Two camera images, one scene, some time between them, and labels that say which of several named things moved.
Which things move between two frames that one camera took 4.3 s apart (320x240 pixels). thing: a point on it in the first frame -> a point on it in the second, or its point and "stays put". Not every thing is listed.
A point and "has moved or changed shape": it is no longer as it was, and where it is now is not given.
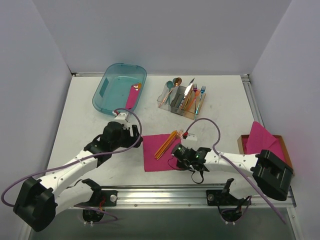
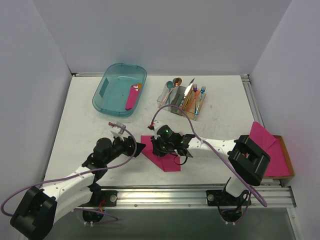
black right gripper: [182, 165] -> [157, 147]
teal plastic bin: [115, 85] stays put
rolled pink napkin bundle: [132, 96] stays put
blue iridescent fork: [202, 90] stays put
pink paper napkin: [151, 144] has moved or changed shape
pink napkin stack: [260, 139] stays put
